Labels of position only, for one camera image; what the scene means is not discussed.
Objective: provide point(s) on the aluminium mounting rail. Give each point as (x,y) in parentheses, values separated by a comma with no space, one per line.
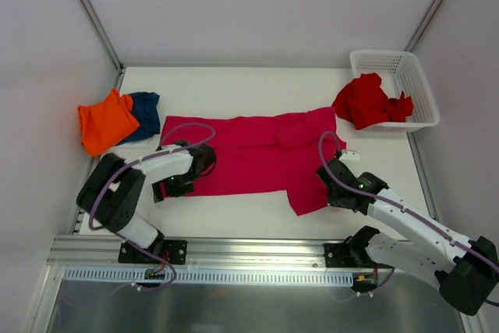
(246,254)

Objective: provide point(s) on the magenta t shirt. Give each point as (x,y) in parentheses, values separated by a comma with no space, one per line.
(263,154)

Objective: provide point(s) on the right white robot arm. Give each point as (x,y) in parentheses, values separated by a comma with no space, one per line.
(464,271)

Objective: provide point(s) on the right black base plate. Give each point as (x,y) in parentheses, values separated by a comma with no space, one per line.
(345,255)

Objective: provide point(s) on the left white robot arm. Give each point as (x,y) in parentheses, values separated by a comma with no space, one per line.
(112,192)

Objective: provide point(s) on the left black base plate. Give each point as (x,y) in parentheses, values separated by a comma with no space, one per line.
(173,250)

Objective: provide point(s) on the red t shirt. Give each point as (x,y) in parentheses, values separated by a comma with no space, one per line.
(363,103)

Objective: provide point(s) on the white plastic basket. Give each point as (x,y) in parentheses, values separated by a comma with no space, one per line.
(400,73)

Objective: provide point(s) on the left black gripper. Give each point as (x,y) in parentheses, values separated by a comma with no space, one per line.
(168,191)

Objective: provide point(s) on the white slotted cable duct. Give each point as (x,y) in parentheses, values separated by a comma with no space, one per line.
(210,277)

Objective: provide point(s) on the orange t shirt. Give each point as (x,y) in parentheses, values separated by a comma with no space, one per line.
(105,124)

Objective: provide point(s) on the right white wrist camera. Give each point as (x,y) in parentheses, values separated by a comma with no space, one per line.
(349,155)

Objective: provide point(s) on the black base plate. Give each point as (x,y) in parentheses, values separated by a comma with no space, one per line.
(173,250)
(345,255)

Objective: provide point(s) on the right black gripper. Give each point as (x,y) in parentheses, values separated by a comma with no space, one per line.
(335,198)

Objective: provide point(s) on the navy blue t shirt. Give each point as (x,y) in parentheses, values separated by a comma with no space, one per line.
(144,110)

